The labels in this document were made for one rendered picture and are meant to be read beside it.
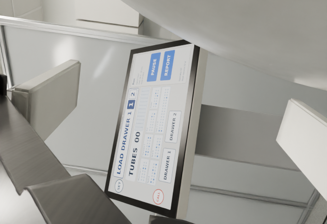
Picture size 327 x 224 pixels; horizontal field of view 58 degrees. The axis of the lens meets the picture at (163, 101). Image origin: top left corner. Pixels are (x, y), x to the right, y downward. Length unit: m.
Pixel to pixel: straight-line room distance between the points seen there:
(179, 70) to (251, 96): 0.88
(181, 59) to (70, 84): 0.75
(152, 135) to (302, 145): 0.75
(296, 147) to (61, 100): 0.13
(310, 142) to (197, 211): 2.16
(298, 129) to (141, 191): 0.76
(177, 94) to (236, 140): 0.24
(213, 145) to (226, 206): 1.37
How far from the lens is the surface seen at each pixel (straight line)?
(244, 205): 2.27
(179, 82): 0.88
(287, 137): 0.19
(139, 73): 1.01
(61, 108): 0.16
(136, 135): 0.95
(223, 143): 0.94
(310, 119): 0.17
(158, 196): 0.86
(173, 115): 0.86
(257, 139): 0.96
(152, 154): 0.89
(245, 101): 1.73
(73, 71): 0.17
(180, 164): 0.82
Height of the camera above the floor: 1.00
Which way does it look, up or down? 3 degrees up
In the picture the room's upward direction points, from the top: 81 degrees counter-clockwise
